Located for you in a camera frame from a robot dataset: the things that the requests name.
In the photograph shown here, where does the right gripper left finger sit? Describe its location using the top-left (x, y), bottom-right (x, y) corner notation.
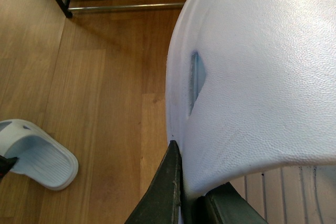
top-left (126, 141), bottom-right (182, 223)

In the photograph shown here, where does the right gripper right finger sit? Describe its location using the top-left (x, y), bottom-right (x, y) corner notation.
top-left (205, 183), bottom-right (267, 224)

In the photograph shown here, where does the light blue slide sandal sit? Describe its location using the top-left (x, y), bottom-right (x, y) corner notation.
top-left (1, 119), bottom-right (79, 190)

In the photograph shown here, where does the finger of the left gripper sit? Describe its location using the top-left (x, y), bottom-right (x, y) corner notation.
top-left (0, 156), bottom-right (18, 181)

